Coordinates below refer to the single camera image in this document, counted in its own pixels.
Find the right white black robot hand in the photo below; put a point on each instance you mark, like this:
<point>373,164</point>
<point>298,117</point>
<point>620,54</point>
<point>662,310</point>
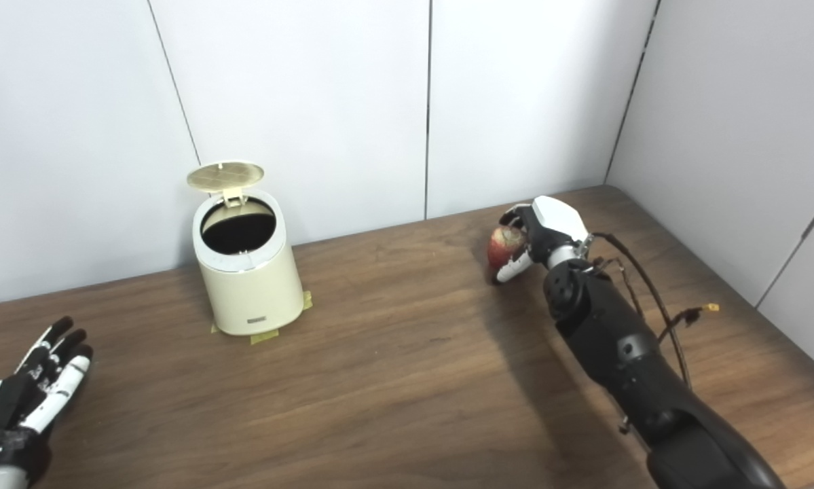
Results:
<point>556,217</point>

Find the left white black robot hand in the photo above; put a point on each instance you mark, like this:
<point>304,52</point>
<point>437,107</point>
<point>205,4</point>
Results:
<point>13,407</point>

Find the red apple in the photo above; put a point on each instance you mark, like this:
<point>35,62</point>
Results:
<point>502,244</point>

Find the cream-colored bin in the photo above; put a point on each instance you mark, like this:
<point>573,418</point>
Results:
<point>250,292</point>

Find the round cream bin lid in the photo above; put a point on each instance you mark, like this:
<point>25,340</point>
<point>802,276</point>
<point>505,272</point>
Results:
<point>225,174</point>

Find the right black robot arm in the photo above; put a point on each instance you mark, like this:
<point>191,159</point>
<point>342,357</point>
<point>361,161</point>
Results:
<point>603,319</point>

